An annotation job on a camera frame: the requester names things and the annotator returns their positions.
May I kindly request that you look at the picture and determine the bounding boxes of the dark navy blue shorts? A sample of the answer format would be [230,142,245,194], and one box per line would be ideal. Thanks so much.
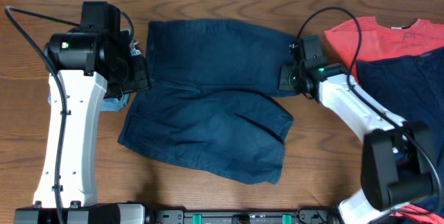
[118,19,294,184]

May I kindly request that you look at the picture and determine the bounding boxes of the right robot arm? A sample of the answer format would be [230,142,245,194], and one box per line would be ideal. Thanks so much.
[278,35,443,223]

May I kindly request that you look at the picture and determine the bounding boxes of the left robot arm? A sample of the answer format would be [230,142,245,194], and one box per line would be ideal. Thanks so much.
[15,1,152,223]

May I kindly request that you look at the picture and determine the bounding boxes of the folded light blue denim shorts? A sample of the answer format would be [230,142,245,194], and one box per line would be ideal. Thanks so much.
[47,38,143,112]

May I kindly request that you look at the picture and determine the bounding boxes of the red orange t-shirt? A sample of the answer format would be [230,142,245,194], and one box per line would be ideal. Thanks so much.
[324,16,443,67]

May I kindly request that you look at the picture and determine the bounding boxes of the dark navy garment in pile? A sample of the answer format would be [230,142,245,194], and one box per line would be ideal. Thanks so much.
[356,46,444,214]

